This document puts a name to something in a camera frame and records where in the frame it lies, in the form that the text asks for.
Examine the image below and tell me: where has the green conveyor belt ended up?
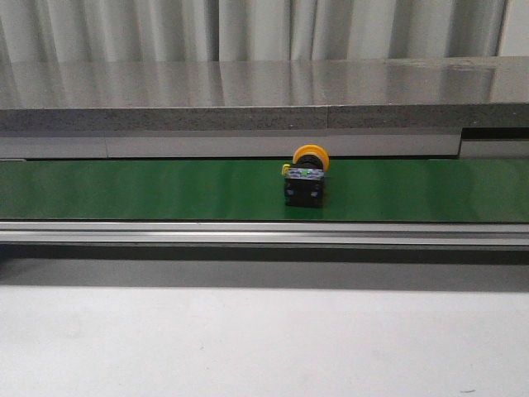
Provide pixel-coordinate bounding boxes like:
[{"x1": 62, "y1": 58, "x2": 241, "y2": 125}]
[{"x1": 1, "y1": 159, "x2": 528, "y2": 248}]

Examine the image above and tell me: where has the grey stone countertop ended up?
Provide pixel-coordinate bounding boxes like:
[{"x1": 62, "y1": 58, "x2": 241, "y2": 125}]
[{"x1": 0, "y1": 55, "x2": 529, "y2": 160}]

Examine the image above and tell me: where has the yellow push button switch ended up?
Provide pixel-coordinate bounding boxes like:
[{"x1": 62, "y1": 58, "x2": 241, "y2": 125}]
[{"x1": 281, "y1": 144, "x2": 330, "y2": 208}]

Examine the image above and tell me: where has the white curtain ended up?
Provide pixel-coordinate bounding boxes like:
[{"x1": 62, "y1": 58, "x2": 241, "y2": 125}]
[{"x1": 1, "y1": 1, "x2": 507, "y2": 63}]

